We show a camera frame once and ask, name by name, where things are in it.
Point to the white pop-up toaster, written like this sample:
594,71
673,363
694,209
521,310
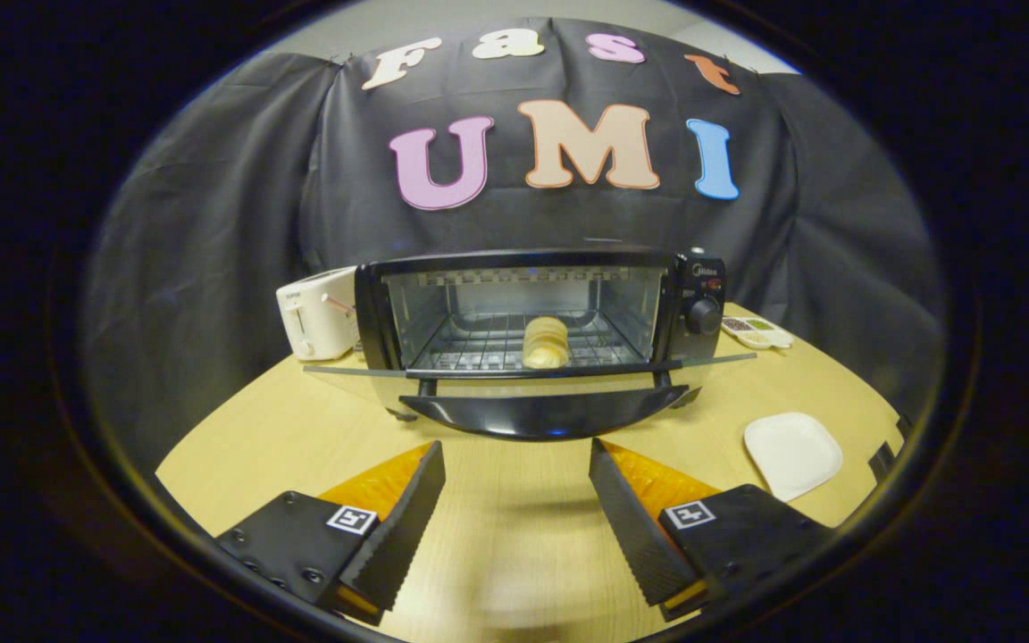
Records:
313,313

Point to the dark table edge bracket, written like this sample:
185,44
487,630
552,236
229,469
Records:
904,426
881,462

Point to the white square plate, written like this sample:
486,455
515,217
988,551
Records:
791,455

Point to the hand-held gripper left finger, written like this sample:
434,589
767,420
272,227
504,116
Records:
403,527

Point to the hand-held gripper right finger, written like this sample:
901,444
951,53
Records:
635,531

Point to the white divided condiment dish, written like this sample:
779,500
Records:
757,332

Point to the black toaster oven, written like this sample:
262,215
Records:
550,415

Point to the black backdrop cloth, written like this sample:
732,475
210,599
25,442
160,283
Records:
211,250

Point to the pale twisted bread roll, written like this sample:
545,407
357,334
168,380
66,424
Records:
546,344

